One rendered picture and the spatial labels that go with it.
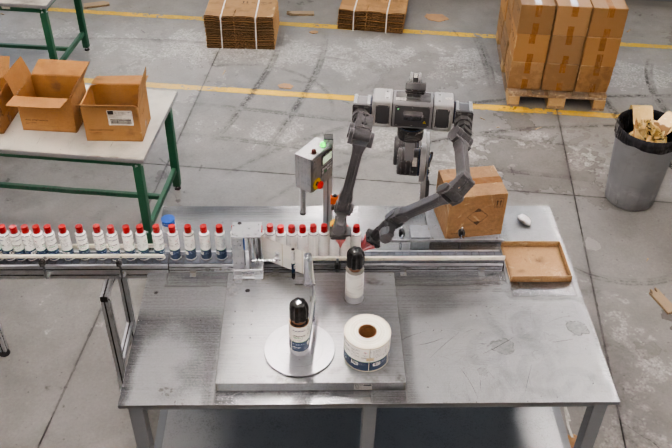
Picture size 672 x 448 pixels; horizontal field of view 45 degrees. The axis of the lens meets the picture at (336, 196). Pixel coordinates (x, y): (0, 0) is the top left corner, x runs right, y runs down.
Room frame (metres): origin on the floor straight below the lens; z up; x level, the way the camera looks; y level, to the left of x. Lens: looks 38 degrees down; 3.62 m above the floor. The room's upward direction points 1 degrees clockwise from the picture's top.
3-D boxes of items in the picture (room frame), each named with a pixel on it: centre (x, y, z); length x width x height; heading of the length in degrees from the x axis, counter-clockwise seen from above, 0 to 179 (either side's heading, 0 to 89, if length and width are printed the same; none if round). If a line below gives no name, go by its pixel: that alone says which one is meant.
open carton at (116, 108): (4.26, 1.35, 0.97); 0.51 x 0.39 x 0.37; 0
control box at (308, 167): (3.08, 0.10, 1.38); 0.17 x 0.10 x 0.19; 147
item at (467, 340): (2.81, -0.14, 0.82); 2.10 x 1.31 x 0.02; 92
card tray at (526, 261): (3.03, -1.00, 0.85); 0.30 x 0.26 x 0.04; 92
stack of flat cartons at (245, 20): (7.04, 0.90, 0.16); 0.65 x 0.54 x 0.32; 89
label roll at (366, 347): (2.38, -0.14, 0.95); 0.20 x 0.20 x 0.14
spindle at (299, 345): (2.39, 0.15, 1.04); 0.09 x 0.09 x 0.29
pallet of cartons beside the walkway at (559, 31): (6.44, -1.85, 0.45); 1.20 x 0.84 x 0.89; 176
